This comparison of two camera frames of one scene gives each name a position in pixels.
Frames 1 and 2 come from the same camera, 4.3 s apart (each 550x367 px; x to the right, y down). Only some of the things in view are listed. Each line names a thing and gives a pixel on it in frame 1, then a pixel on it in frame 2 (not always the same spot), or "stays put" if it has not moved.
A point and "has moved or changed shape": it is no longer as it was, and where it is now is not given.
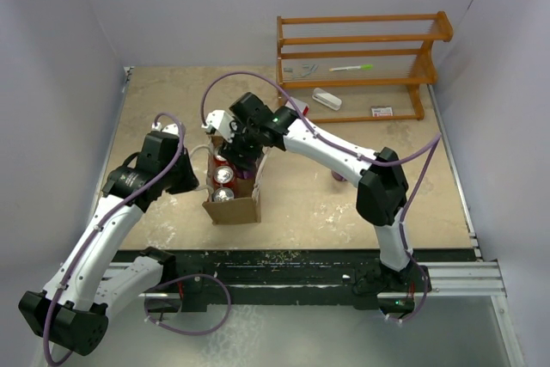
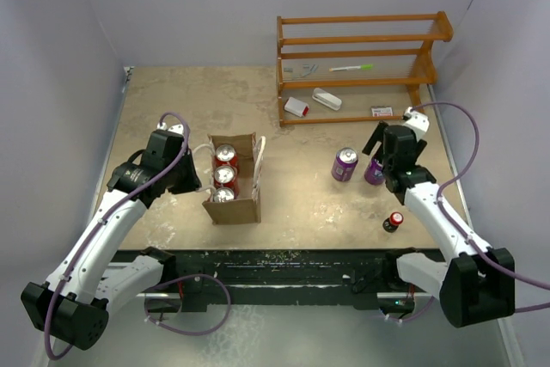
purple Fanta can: [223, 194] stays put
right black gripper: [231, 151] -> [377, 136]
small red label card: [381, 111] stays put
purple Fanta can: [246, 174] has moved or changed shape
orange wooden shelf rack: [356, 52] stays put
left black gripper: [190, 180] stays put
